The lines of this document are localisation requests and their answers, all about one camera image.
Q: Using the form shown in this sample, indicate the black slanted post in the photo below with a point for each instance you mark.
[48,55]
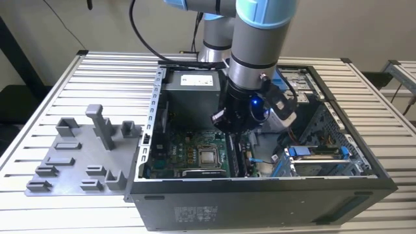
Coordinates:
[19,56]

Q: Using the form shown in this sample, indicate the black open PC case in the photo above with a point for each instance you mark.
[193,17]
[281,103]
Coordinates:
[227,207]

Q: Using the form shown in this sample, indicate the black bulky chair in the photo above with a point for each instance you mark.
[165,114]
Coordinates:
[16,109]

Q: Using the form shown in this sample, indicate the hard disk in blue carrier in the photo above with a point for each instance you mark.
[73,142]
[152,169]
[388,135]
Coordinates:
[300,150]

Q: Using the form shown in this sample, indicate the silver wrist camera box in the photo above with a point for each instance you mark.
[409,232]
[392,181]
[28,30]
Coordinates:
[283,117]

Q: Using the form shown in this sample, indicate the black table corner cap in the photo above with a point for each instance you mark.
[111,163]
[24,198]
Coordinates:
[83,52]
[345,60]

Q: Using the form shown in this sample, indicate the black chair back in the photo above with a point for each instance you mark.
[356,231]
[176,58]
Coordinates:
[376,80]

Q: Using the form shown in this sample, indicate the grey power supply unit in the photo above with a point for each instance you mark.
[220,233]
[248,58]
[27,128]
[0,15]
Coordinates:
[191,109]

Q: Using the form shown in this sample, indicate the aluminium frame side table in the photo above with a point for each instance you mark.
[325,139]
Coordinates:
[399,70]

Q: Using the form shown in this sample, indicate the silver CPU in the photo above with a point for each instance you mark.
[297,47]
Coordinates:
[208,157]

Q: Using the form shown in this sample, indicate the green motherboard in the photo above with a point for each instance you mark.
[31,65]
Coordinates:
[185,146]

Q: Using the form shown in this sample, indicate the black graphics card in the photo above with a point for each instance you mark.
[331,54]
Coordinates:
[204,173]

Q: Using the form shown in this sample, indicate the blue drive bay latch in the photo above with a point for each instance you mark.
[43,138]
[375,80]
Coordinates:
[279,79]

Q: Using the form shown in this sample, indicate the installed black RAM stick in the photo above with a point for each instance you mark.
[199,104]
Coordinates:
[241,158]

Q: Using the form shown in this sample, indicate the grey metal drive cage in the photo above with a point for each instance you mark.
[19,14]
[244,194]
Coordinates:
[305,85]

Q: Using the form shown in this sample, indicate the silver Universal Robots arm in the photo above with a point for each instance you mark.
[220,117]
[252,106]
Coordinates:
[256,44]

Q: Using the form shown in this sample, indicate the black camera module with label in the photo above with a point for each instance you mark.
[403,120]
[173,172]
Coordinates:
[276,95]

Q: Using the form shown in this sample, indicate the grey parts rack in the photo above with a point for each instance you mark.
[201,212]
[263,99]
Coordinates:
[81,156]

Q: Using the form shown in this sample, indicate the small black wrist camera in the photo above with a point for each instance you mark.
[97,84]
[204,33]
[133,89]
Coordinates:
[217,119]

